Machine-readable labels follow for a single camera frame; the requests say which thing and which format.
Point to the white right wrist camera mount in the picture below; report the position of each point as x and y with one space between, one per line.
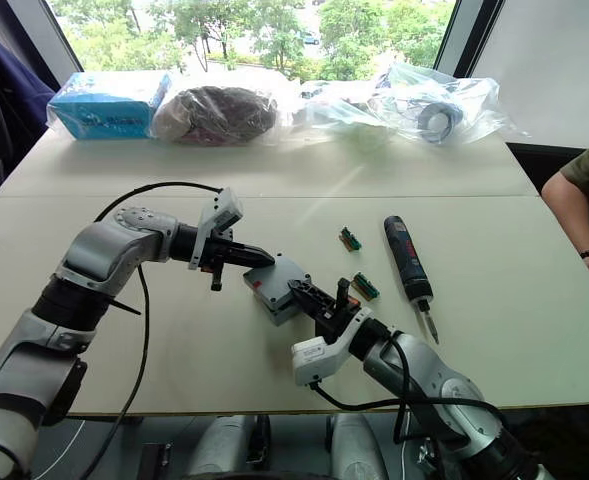
319 357

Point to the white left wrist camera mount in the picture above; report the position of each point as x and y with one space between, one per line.
226 210

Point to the clear plastic bag with items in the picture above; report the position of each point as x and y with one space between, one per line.
414 107

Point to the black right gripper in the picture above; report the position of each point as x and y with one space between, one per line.
338 320

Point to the blue carton in plastic bag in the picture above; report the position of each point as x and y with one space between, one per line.
101 107

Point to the large green terminal block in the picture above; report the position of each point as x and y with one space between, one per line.
365 286

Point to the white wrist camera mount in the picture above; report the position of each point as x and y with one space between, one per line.
226 210
319 357

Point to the brown item in plastic bag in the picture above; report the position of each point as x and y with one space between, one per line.
216 115

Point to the small green terminal block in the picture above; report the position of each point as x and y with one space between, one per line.
350 239

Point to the grey plastic box lid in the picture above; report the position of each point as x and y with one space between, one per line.
276 277

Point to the grey plastic box base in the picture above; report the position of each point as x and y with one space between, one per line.
285 314

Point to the person's bare forearm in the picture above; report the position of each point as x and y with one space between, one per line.
571 215

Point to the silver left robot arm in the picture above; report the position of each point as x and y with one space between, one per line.
99 250

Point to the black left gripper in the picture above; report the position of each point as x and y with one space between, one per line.
218 255

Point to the dark blue jacket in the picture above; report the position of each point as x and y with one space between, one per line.
9 100

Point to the blue black electric screwdriver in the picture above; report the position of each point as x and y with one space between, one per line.
408 260

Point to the grey rounded shape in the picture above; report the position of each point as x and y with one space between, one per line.
356 447
221 445

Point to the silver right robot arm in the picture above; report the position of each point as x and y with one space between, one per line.
439 385

